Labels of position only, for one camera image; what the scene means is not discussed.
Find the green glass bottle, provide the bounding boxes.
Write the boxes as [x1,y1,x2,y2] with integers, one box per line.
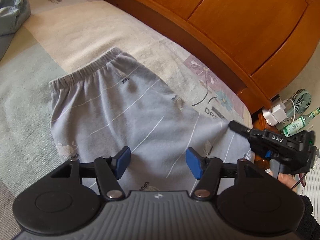
[282,107,320,137]

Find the person's right hand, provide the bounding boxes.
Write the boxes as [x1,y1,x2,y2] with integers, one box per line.
[277,173,297,192]

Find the wooden bed headboard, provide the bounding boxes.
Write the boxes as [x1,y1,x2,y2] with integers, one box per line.
[62,0,320,114]

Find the pastel patchwork bed sheet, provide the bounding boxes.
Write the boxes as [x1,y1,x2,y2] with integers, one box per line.
[1,0,252,239]

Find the green handheld fan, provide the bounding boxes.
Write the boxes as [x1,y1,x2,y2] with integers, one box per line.
[285,88,312,118]

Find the white power adapter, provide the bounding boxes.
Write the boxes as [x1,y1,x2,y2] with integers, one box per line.
[262,98,292,127]

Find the light grey pajama shorts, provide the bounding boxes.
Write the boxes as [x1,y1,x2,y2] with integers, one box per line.
[49,48,254,192]

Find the black sleeve forearm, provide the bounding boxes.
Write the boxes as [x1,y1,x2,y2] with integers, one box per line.
[297,195,320,240]

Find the light blue baseball cap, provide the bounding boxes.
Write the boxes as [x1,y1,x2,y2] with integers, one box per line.
[0,0,31,59]

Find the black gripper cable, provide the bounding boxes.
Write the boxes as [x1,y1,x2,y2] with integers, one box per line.
[290,169,311,190]

